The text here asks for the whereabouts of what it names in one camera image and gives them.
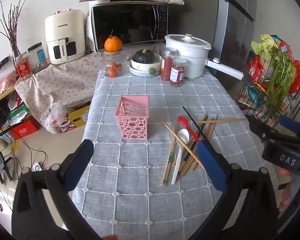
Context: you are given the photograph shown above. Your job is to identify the white electric pot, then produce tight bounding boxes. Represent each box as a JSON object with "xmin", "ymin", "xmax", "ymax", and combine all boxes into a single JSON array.
[{"xmin": 164, "ymin": 34, "xmax": 244, "ymax": 81}]

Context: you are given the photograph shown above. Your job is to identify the blue and red packet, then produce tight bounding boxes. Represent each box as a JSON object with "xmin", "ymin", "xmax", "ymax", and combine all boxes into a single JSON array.
[{"xmin": 270, "ymin": 35, "xmax": 294, "ymax": 63}]

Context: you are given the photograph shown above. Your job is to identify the bare twig bunch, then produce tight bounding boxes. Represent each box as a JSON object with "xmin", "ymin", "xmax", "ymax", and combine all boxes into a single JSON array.
[{"xmin": 0, "ymin": 0, "xmax": 27, "ymax": 59}]

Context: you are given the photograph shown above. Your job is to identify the white plastic spoon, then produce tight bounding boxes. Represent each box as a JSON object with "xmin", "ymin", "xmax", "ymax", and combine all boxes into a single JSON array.
[{"xmin": 171, "ymin": 129, "xmax": 190, "ymax": 185}]

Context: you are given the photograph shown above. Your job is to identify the clear container with black lid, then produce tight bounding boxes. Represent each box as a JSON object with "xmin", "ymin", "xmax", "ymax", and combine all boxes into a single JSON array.
[{"xmin": 27, "ymin": 42, "xmax": 50, "ymax": 74}]

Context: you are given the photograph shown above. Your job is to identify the red snack packet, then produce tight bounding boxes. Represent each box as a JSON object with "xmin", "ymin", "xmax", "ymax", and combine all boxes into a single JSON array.
[{"xmin": 247, "ymin": 55, "xmax": 268, "ymax": 83}]

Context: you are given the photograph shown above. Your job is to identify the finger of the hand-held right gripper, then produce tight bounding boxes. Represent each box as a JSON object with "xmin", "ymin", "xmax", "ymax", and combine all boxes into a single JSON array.
[
  {"xmin": 246, "ymin": 115, "xmax": 300, "ymax": 143},
  {"xmin": 279, "ymin": 115, "xmax": 300, "ymax": 141}
]

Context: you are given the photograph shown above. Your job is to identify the green tissue pack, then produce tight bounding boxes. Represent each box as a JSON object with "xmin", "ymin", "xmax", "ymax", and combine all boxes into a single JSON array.
[{"xmin": 6, "ymin": 102, "xmax": 32, "ymax": 125}]

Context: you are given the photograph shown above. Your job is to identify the person's right hand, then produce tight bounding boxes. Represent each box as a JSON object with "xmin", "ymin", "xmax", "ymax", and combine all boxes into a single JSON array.
[{"xmin": 277, "ymin": 168, "xmax": 295, "ymax": 212}]

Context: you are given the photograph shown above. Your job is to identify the small floral print cloth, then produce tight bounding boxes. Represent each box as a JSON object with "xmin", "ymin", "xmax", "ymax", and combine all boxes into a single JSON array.
[{"xmin": 15, "ymin": 41, "xmax": 165, "ymax": 135}]

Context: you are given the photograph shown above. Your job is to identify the white pot lid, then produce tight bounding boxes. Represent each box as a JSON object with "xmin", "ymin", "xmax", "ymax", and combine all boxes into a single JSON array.
[{"xmin": 164, "ymin": 34, "xmax": 212, "ymax": 51}]

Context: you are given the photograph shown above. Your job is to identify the pink plastic utensil basket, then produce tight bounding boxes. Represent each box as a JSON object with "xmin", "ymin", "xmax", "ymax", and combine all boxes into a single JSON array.
[{"xmin": 114, "ymin": 95, "xmax": 150, "ymax": 141}]

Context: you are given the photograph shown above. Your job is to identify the dark green squash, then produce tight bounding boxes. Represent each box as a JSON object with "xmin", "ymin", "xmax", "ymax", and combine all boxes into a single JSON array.
[{"xmin": 134, "ymin": 49, "xmax": 157, "ymax": 63}]

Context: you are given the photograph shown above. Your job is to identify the black wire rack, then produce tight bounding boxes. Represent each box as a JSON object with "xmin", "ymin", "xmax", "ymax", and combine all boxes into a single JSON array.
[{"xmin": 236, "ymin": 52, "xmax": 300, "ymax": 130}]

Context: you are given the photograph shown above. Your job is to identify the red plastic spoon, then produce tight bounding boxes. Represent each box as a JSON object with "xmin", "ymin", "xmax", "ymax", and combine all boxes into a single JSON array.
[{"xmin": 178, "ymin": 116, "xmax": 200, "ymax": 142}]

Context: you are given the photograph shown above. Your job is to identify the glass jar with wooden lid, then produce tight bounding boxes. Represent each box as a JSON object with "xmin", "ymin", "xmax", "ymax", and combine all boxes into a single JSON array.
[{"xmin": 101, "ymin": 50, "xmax": 127, "ymax": 78}]

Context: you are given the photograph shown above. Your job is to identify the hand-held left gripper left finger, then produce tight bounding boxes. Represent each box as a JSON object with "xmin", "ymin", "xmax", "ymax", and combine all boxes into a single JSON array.
[{"xmin": 11, "ymin": 139, "xmax": 103, "ymax": 240}]

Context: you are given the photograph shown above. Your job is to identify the red label jar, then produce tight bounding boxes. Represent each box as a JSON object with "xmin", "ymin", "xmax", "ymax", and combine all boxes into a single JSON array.
[{"xmin": 14, "ymin": 52, "xmax": 33, "ymax": 80}]

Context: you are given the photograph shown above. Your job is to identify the black microwave oven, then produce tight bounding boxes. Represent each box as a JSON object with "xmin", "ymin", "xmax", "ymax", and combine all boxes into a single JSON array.
[{"xmin": 90, "ymin": 2, "xmax": 169, "ymax": 52}]

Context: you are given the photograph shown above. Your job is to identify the green leafy herbs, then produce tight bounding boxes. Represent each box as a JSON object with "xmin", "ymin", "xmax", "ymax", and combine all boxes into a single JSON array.
[{"xmin": 265, "ymin": 47, "xmax": 296, "ymax": 110}]

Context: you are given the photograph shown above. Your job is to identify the black cable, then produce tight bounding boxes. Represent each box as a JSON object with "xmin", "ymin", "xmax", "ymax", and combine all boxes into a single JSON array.
[{"xmin": 5, "ymin": 122, "xmax": 48, "ymax": 180}]

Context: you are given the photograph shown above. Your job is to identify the green print bamboo chopstick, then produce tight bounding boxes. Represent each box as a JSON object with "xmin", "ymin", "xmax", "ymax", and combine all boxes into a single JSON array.
[
  {"xmin": 161, "ymin": 124, "xmax": 177, "ymax": 186},
  {"xmin": 164, "ymin": 129, "xmax": 179, "ymax": 181}
]

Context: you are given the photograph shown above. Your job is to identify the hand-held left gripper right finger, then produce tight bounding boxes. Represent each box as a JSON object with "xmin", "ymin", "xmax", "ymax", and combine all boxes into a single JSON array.
[{"xmin": 190, "ymin": 140, "xmax": 282, "ymax": 240}]

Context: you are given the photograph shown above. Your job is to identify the napa cabbage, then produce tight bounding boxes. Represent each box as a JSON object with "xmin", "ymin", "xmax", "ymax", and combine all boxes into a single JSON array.
[{"xmin": 251, "ymin": 34, "xmax": 278, "ymax": 55}]

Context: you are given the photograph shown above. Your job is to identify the white flower print bowl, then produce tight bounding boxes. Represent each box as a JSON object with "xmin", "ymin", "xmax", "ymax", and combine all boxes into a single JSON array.
[{"xmin": 131, "ymin": 54, "xmax": 162, "ymax": 71}]

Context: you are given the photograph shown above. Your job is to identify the grey checked tablecloth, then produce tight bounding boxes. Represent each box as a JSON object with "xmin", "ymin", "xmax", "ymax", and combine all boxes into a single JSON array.
[{"xmin": 72, "ymin": 67, "xmax": 280, "ymax": 240}]

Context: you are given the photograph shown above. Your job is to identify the orange citrus fruit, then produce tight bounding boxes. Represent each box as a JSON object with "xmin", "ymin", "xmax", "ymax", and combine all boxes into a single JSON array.
[{"xmin": 104, "ymin": 30, "xmax": 122, "ymax": 53}]

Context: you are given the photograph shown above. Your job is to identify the red plastic bag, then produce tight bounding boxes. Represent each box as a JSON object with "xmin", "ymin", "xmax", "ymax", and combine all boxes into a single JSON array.
[{"xmin": 289, "ymin": 60, "xmax": 300, "ymax": 94}]

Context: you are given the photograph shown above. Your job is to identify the red cardboard box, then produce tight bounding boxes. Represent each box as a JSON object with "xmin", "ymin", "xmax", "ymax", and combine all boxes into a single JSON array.
[{"xmin": 9, "ymin": 119, "xmax": 40, "ymax": 140}]

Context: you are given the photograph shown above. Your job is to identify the grey refrigerator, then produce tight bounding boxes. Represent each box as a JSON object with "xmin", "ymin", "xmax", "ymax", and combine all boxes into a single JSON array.
[{"xmin": 162, "ymin": 0, "xmax": 257, "ymax": 93}]

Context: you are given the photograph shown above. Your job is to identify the cream air fryer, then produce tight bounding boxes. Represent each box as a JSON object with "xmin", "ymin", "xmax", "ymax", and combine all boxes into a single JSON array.
[{"xmin": 45, "ymin": 9, "xmax": 86, "ymax": 65}]

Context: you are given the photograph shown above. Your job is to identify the clear plastic bag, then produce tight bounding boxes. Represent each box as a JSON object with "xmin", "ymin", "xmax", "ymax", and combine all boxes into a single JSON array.
[{"xmin": 46, "ymin": 104, "xmax": 69, "ymax": 128}]

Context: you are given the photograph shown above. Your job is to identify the black clamp tool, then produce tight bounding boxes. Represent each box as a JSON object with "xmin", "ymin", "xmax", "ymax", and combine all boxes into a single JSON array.
[{"xmin": 0, "ymin": 152, "xmax": 13, "ymax": 183}]

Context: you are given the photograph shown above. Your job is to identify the yellow cardboard box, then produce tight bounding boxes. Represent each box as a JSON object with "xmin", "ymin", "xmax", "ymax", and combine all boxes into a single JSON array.
[{"xmin": 61, "ymin": 104, "xmax": 92, "ymax": 133}]

